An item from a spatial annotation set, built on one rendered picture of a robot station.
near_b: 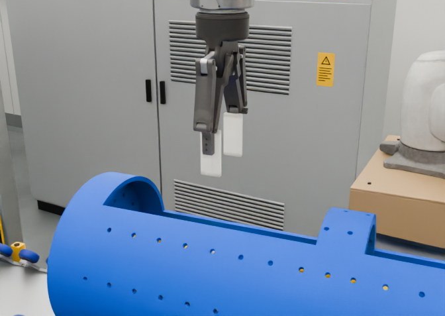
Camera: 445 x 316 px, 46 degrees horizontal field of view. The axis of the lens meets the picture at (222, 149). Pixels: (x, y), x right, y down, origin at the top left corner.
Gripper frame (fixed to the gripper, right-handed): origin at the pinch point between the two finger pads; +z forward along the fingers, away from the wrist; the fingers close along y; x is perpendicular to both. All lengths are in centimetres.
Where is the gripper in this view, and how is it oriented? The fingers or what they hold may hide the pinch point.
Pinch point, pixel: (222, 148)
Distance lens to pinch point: 79.1
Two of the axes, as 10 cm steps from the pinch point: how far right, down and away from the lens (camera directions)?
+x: 9.3, 1.2, -3.5
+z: 0.0, 9.4, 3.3
